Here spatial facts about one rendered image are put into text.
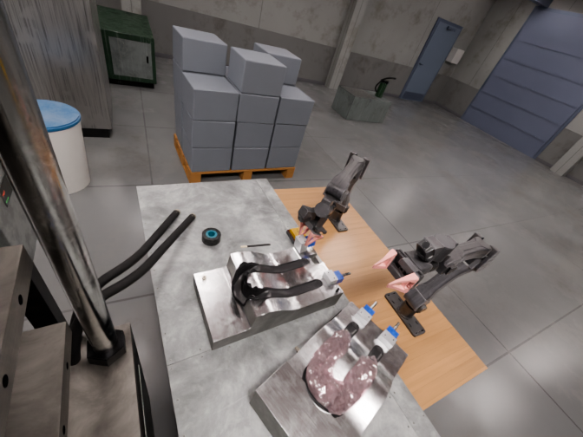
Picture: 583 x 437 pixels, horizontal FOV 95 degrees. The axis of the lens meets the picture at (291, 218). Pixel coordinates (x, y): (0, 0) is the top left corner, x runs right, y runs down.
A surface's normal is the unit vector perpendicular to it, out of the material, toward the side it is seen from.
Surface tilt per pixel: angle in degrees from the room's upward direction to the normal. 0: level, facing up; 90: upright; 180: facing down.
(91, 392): 0
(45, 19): 90
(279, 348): 0
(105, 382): 0
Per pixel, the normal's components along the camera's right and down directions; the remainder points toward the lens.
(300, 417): 0.25, -0.73
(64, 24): 0.42, 0.67
